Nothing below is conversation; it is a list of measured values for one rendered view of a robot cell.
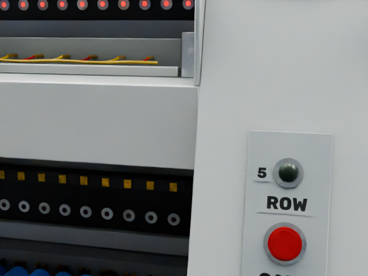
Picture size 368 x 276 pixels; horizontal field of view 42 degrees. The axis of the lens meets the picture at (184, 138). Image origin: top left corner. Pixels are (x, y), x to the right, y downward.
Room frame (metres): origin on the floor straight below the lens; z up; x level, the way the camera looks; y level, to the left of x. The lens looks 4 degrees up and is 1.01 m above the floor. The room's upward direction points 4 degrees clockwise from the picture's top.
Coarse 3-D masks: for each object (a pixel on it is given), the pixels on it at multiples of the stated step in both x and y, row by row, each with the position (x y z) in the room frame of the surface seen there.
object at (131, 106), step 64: (0, 0) 0.46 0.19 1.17; (64, 0) 0.45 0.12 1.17; (128, 0) 0.44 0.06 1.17; (192, 0) 0.42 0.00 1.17; (0, 64) 0.32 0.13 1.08; (64, 64) 0.34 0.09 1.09; (128, 64) 0.33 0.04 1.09; (192, 64) 0.29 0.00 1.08; (0, 128) 0.28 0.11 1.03; (64, 128) 0.27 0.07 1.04; (128, 128) 0.26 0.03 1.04; (192, 128) 0.25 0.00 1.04
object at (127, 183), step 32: (0, 192) 0.46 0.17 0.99; (32, 192) 0.45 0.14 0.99; (64, 192) 0.44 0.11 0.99; (96, 192) 0.43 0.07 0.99; (128, 192) 0.43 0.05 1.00; (160, 192) 0.42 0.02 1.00; (192, 192) 0.42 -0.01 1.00; (64, 224) 0.45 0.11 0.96; (96, 224) 0.44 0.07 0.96; (128, 224) 0.44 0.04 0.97; (160, 224) 0.43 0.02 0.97
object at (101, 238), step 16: (0, 224) 0.46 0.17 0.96; (16, 224) 0.45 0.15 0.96; (32, 224) 0.45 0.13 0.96; (48, 224) 0.45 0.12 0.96; (48, 240) 0.45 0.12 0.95; (64, 240) 0.45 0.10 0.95; (80, 240) 0.44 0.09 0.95; (96, 240) 0.44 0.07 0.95; (112, 240) 0.44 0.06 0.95; (128, 240) 0.43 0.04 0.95; (144, 240) 0.43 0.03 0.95; (160, 240) 0.43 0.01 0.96; (176, 240) 0.42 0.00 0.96
